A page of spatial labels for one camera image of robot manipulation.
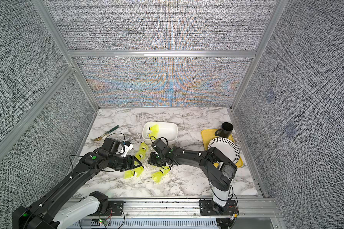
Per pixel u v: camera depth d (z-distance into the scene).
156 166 0.78
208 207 0.73
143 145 0.96
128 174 0.81
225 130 0.95
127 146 0.73
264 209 0.75
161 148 0.69
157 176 0.83
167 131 1.04
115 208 0.73
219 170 0.48
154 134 1.02
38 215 0.39
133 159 0.69
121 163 0.65
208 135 1.04
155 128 1.03
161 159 0.68
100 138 1.00
